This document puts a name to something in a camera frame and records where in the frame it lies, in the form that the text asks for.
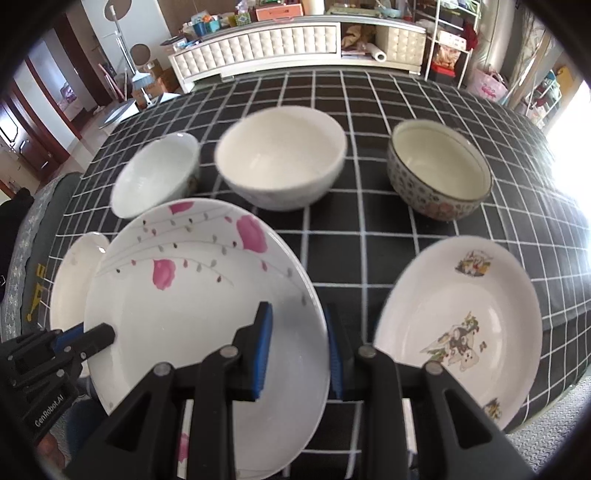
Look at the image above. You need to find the black white checked tablecloth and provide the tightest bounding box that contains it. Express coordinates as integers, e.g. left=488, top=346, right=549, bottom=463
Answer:
left=29, top=69, right=590, bottom=427

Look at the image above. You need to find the white plastic bin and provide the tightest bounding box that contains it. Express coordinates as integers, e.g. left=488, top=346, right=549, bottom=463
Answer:
left=99, top=98, right=140, bottom=135

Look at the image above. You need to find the dark wooden door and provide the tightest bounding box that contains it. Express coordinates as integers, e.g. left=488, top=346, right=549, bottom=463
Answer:
left=1, top=80, right=69, bottom=185

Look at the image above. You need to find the patterned floral bowl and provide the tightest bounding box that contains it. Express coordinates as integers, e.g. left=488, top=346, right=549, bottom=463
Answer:
left=387, top=119, right=493, bottom=222

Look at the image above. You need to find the orange storage box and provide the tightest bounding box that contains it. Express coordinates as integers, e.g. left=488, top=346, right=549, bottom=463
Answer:
left=256, top=3, right=304, bottom=21

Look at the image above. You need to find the person's left hand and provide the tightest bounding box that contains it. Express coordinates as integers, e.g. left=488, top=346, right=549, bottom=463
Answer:
left=36, top=434, right=66, bottom=475

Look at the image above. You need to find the white metal shelf rack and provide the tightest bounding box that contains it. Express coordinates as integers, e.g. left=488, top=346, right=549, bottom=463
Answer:
left=414, top=1, right=483, bottom=88

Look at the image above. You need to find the grey queen cushion cover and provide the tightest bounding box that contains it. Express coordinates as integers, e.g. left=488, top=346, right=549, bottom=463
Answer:
left=1, top=172, right=81, bottom=341

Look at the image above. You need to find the white bowl red mark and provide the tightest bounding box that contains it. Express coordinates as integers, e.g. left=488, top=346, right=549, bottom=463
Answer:
left=110, top=133, right=200, bottom=219

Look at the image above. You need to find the white paper roll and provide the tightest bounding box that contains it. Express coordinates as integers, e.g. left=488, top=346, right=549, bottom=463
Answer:
left=365, top=43, right=387, bottom=63

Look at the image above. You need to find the white dustpan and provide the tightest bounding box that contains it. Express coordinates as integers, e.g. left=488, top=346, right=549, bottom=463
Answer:
left=148, top=92, right=179, bottom=108

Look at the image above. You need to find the plain white plate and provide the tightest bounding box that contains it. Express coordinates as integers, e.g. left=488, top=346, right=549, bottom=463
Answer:
left=49, top=232, right=110, bottom=331

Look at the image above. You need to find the pink gift bag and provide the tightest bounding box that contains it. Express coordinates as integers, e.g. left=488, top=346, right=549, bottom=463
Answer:
left=467, top=69, right=508, bottom=102

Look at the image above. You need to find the white tufted tv cabinet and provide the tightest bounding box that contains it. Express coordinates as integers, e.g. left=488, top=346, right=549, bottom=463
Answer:
left=169, top=15, right=427, bottom=93

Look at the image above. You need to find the cream white bowl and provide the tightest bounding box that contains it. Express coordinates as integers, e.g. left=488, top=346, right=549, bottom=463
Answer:
left=214, top=106, right=348, bottom=212

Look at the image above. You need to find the pink flower plate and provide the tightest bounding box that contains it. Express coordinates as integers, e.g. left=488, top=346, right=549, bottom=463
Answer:
left=84, top=199, right=331, bottom=479

